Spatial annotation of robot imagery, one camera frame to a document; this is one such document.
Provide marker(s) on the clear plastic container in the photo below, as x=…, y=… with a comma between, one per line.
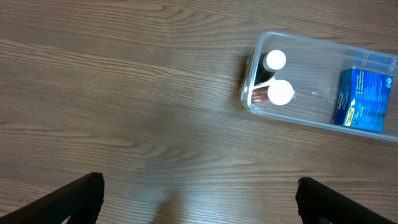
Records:
x=314, y=69

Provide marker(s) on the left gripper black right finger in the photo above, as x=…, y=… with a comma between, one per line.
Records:
x=318, y=203

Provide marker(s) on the orange vitamin tablet tube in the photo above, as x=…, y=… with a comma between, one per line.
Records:
x=279, y=92

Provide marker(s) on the blue lozenge box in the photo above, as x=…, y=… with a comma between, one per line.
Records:
x=363, y=100

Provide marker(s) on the dark brown medicine bottle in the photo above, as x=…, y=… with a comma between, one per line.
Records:
x=268, y=64

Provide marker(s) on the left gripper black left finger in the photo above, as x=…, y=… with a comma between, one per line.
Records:
x=77, y=202

